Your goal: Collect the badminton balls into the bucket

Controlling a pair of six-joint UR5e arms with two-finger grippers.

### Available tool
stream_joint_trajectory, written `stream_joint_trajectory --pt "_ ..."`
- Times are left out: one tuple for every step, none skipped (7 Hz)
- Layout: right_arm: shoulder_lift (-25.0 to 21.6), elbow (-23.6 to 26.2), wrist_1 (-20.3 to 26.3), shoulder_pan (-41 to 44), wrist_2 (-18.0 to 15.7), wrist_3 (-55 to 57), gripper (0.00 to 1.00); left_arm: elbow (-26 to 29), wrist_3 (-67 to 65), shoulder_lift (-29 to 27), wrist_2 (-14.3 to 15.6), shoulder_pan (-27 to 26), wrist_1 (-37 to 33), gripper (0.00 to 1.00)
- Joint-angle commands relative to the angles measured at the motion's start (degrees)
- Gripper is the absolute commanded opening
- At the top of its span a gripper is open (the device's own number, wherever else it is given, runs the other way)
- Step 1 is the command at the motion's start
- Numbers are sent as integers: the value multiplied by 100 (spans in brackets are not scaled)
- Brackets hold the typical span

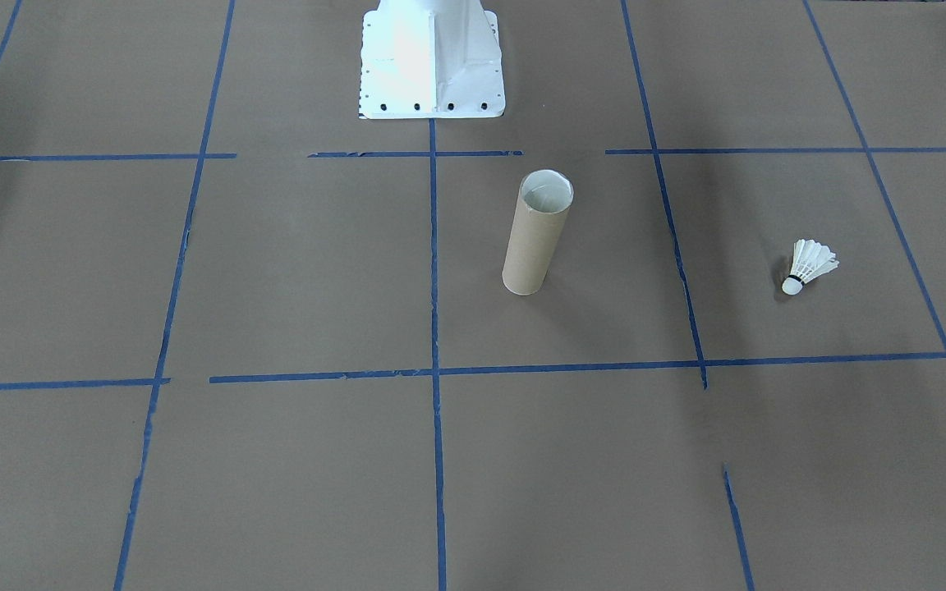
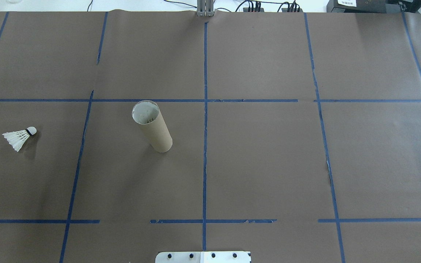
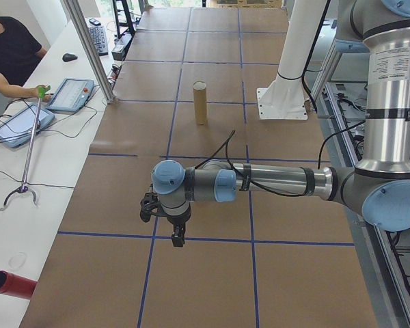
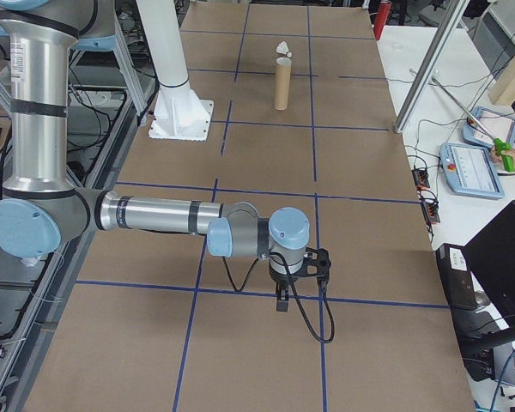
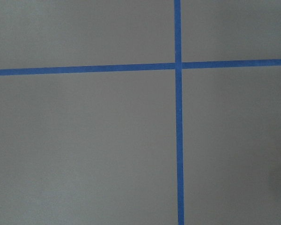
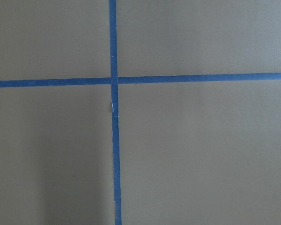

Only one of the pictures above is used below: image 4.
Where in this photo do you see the black looped wrist cable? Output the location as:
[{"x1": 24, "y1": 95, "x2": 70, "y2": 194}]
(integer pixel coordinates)
[{"x1": 220, "y1": 252, "x2": 261, "y2": 294}]

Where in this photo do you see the grey office chair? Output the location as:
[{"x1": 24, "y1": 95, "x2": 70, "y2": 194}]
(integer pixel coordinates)
[{"x1": 417, "y1": 0, "x2": 456, "y2": 27}]

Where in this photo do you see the red cylinder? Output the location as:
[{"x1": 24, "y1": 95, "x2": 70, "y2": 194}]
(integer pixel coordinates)
[{"x1": 374, "y1": 0, "x2": 392, "y2": 41}]

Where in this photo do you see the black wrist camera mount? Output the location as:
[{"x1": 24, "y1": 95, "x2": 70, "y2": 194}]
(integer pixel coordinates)
[{"x1": 302, "y1": 246, "x2": 332, "y2": 287}]

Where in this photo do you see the aluminium profile post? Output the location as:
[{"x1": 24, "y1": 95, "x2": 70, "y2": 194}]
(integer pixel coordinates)
[{"x1": 393, "y1": 0, "x2": 474, "y2": 135}]

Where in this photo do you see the blue network cable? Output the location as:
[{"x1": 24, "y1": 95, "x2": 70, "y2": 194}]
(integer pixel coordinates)
[{"x1": 488, "y1": 342, "x2": 515, "y2": 412}]

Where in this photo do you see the black computer box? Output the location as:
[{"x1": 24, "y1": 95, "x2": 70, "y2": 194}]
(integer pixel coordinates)
[{"x1": 435, "y1": 242, "x2": 491, "y2": 312}]

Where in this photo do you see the orange black connector block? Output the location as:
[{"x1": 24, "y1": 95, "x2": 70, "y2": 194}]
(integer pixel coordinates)
[
  {"x1": 420, "y1": 200, "x2": 442, "y2": 225},
  {"x1": 412, "y1": 166, "x2": 431, "y2": 191}
]

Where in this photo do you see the white square base plate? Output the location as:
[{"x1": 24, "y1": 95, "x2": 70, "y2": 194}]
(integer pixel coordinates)
[{"x1": 148, "y1": 98, "x2": 215, "y2": 142}]

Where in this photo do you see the long black camera cable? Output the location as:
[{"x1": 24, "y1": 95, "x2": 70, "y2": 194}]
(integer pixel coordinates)
[{"x1": 268, "y1": 252, "x2": 336, "y2": 343}]

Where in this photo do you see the blue grey teach pendant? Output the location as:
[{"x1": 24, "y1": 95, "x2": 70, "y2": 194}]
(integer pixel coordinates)
[
  {"x1": 460, "y1": 106, "x2": 515, "y2": 146},
  {"x1": 439, "y1": 141, "x2": 506, "y2": 201}
]

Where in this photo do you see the light wooden board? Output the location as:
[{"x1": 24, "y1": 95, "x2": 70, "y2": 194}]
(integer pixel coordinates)
[{"x1": 488, "y1": 40, "x2": 515, "y2": 106}]

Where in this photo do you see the brown cardboard tube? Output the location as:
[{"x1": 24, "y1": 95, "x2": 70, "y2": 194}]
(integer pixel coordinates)
[{"x1": 274, "y1": 58, "x2": 293, "y2": 111}]

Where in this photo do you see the black monitor screen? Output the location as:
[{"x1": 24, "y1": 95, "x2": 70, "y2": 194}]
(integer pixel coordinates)
[{"x1": 464, "y1": 199, "x2": 515, "y2": 341}]

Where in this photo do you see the green handled grabber tool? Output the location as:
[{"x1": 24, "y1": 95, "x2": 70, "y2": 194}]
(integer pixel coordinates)
[{"x1": 431, "y1": 70, "x2": 515, "y2": 174}]

